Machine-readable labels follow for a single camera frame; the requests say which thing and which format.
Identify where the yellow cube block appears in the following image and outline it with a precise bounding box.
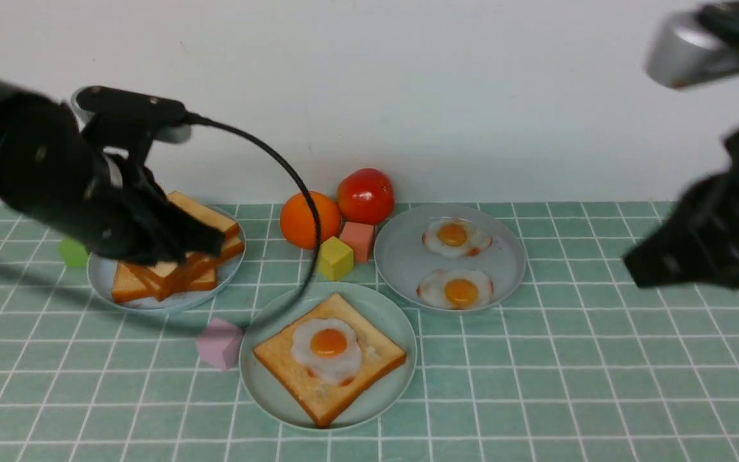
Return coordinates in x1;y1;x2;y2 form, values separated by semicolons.
317;236;355;281

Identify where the salmon cube block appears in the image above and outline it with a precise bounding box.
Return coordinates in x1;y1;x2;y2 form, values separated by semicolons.
339;221;375;263

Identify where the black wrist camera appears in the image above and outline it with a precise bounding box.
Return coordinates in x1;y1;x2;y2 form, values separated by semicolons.
71;85;194;167

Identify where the pink cube block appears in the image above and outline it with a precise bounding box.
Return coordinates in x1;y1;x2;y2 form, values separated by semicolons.
196;318;244;370

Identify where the orange fruit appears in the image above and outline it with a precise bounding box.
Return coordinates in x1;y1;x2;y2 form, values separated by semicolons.
280;192;341;250

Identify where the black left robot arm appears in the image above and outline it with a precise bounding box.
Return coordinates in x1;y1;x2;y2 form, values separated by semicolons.
0;81;226;266

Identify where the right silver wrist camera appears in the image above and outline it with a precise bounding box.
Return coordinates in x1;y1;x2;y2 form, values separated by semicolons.
644;1;739;90

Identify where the light blue bread plate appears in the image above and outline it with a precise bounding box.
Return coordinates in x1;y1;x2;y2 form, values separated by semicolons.
86;253;244;314

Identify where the red tomato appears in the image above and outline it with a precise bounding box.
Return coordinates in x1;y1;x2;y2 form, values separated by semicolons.
336;169;395;225

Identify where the grey egg plate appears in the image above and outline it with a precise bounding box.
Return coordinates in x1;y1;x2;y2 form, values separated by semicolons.
373;203;528;314

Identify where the mint green centre plate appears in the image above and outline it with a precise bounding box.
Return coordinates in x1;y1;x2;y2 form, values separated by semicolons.
239;282;418;431

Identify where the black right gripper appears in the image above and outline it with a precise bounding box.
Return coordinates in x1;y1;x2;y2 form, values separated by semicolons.
624;129;739;289

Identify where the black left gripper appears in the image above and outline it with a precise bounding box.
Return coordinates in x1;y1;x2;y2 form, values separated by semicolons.
0;94;226;266

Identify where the green cube block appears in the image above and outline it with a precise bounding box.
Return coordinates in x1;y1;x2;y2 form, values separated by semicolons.
58;237;90;268

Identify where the fried egg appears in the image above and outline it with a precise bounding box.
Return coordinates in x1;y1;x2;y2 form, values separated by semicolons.
290;318;363;386
421;218;493;259
416;268;495;310

